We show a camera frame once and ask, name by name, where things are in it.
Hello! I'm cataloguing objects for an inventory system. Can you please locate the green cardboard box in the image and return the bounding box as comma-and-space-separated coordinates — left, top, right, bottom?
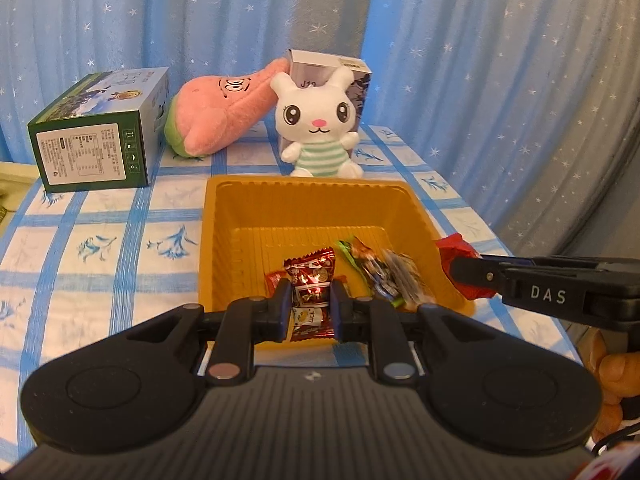
27, 67, 170, 193

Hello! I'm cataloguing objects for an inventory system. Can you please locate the orange plastic tray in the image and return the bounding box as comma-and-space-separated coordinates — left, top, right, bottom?
198, 176, 477, 358

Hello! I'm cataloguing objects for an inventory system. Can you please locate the green dark printed snack packet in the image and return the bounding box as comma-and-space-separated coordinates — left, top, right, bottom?
336, 237, 403, 308

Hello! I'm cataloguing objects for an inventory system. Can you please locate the grey white cardboard box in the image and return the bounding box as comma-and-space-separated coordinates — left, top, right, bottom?
286, 50, 373, 151

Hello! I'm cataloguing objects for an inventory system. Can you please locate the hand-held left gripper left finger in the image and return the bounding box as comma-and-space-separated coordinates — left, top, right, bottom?
122, 277, 293, 387

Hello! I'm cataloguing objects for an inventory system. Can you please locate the plain red snack packet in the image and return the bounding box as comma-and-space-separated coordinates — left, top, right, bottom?
434, 232, 483, 301

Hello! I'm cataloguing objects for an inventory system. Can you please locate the blue star-patterned curtain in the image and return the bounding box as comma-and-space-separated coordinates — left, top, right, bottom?
360, 0, 640, 261
0, 0, 376, 166

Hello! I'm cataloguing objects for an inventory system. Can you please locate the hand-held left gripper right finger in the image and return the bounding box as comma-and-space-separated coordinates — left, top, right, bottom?
330, 279, 501, 385

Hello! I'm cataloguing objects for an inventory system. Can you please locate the person's right hand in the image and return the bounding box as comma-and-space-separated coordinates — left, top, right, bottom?
592, 332, 640, 428

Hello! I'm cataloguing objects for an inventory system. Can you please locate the pink plush toy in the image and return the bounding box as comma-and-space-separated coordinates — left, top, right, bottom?
164, 57, 291, 158

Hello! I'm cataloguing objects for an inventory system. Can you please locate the clear packet with dark snack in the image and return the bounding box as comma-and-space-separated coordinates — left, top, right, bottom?
380, 250, 436, 311

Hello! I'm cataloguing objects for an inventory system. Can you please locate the red brown patterned snack packet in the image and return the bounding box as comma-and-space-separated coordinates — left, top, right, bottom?
284, 247, 337, 342

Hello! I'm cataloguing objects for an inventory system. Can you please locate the blue checked floral tablecloth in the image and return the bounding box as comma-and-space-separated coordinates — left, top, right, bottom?
0, 122, 583, 461

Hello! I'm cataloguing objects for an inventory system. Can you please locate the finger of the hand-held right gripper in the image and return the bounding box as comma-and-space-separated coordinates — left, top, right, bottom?
448, 255, 507, 302

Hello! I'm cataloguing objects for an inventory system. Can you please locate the white bunny plush toy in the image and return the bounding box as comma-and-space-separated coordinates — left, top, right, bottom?
270, 66, 363, 179

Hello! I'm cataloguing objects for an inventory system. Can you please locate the red white printed clothing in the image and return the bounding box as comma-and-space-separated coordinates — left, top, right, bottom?
575, 442, 640, 480

